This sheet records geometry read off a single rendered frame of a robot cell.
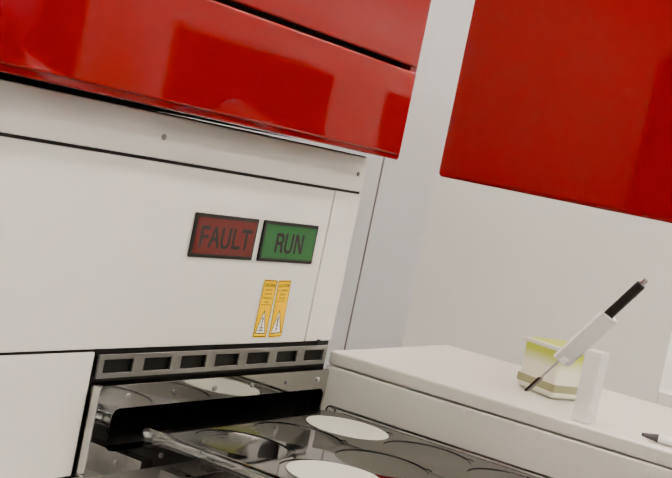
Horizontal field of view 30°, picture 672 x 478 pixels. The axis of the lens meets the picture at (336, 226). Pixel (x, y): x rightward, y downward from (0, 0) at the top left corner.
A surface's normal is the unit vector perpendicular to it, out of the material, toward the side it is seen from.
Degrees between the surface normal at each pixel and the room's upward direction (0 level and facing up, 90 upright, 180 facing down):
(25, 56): 90
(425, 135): 90
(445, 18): 90
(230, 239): 90
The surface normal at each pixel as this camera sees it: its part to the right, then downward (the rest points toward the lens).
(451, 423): -0.51, -0.06
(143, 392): 0.83, 0.20
